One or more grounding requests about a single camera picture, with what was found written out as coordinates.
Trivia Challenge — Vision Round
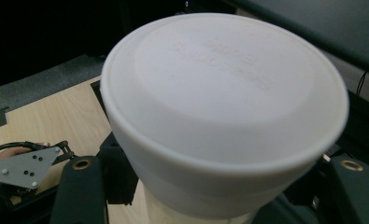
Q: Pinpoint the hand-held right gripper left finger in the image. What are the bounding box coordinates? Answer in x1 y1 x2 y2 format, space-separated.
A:
50 133 140 224

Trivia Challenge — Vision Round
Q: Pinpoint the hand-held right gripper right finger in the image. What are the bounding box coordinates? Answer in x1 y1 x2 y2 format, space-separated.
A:
253 154 369 224

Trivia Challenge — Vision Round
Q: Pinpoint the cream plastic jar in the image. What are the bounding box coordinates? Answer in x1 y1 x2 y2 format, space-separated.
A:
142 181 261 224

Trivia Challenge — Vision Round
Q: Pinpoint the white plastic cup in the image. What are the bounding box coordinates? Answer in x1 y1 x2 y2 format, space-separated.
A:
99 12 350 219

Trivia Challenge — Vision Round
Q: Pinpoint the grey felt mat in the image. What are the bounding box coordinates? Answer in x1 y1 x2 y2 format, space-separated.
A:
0 54 107 121

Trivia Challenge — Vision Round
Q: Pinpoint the thin black cable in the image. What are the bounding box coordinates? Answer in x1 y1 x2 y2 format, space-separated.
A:
355 70 369 106

